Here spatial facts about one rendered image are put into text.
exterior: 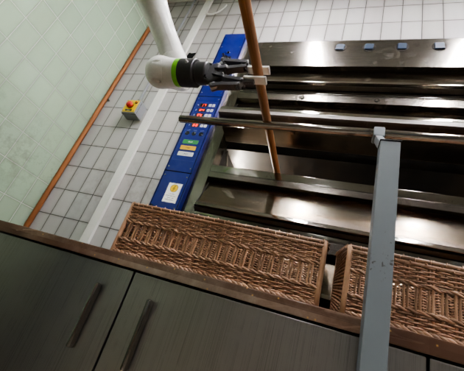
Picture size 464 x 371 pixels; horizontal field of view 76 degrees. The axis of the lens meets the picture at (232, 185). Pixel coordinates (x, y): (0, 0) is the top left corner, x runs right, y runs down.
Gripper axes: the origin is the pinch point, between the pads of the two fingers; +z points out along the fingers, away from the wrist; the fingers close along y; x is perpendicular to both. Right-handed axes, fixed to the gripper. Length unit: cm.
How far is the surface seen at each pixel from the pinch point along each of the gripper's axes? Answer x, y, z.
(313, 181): -56, 3, 18
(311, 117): -41.0, -20.2, 12.7
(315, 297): -6, 59, 27
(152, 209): -6, 47, -19
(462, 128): -41, -20, 69
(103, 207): -55, 35, -80
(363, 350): 5, 66, 36
